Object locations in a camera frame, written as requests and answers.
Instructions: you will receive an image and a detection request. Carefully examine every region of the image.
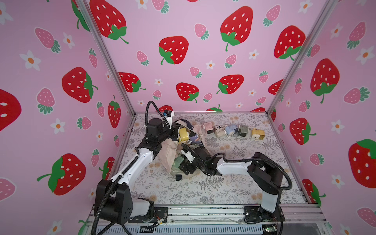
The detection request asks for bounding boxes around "grey green pencil sharpener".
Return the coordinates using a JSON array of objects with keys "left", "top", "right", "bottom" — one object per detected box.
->
[{"left": 238, "top": 124, "right": 249, "bottom": 137}]

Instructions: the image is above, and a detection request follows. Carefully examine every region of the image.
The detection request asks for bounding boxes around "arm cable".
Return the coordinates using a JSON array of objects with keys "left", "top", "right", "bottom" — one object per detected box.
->
[
  {"left": 90, "top": 100, "right": 165, "bottom": 235},
  {"left": 180, "top": 143, "right": 293, "bottom": 224}
]

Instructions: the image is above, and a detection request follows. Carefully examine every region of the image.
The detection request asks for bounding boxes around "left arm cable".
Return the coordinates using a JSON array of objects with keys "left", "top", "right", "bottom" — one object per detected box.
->
[{"left": 90, "top": 100, "right": 165, "bottom": 235}]

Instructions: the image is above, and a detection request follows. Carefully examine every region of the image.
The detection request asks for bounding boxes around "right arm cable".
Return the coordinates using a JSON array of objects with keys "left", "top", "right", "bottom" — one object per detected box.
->
[{"left": 180, "top": 143, "right": 293, "bottom": 224}]

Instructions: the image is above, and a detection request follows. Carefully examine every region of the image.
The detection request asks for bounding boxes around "yellow pencil sharpener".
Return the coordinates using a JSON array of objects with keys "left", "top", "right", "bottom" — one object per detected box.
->
[
  {"left": 251, "top": 129, "right": 265, "bottom": 140},
  {"left": 178, "top": 127, "right": 190, "bottom": 143}
]

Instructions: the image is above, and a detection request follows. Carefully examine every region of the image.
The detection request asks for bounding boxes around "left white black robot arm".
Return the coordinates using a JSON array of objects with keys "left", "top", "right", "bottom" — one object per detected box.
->
[{"left": 93, "top": 127, "right": 178, "bottom": 227}]

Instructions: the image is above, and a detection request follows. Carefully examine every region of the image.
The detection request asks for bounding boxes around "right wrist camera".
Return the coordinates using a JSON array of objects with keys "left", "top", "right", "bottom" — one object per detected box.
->
[{"left": 181, "top": 150, "right": 195, "bottom": 163}]

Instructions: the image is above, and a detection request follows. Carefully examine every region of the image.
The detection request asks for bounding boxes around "pink pencil sharpener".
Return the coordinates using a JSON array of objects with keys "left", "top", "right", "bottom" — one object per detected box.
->
[{"left": 203, "top": 122, "right": 213, "bottom": 134}]

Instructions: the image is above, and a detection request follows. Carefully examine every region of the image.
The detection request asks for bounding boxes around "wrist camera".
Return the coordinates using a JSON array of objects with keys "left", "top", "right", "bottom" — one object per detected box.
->
[
  {"left": 146, "top": 110, "right": 174, "bottom": 137},
  {"left": 181, "top": 150, "right": 195, "bottom": 163}
]

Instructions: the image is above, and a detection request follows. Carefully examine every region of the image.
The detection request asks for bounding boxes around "cream canvas tote bag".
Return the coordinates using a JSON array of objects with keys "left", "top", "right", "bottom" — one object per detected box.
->
[{"left": 157, "top": 119, "right": 206, "bottom": 181}]

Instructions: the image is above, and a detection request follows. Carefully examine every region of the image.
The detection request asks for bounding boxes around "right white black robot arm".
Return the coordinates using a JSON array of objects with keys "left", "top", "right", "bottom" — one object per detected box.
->
[{"left": 179, "top": 144, "right": 292, "bottom": 224}]

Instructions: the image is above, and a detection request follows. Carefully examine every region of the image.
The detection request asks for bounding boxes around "purple pencil sharpener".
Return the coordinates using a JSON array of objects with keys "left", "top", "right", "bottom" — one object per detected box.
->
[{"left": 190, "top": 132, "right": 202, "bottom": 145}]

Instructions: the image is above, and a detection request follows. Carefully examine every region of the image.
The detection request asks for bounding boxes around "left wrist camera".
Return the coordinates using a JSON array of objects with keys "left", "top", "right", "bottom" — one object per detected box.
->
[{"left": 146, "top": 110, "right": 174, "bottom": 137}]

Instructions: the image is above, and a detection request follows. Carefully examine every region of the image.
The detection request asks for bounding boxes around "light blue pencil sharpener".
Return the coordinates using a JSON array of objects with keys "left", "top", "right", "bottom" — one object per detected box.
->
[{"left": 224, "top": 124, "right": 239, "bottom": 137}]

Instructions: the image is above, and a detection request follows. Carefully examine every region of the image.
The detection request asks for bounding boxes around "mint green pencil sharpener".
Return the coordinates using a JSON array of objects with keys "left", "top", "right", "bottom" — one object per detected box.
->
[{"left": 171, "top": 156, "right": 185, "bottom": 171}]

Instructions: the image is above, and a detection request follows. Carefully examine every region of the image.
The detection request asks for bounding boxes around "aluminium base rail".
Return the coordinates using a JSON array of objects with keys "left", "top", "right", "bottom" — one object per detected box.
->
[{"left": 105, "top": 204, "right": 335, "bottom": 235}]

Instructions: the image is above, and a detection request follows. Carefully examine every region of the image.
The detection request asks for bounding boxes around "cream white pencil sharpener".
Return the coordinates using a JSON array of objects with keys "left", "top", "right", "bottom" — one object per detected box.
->
[{"left": 213, "top": 125, "right": 227, "bottom": 138}]

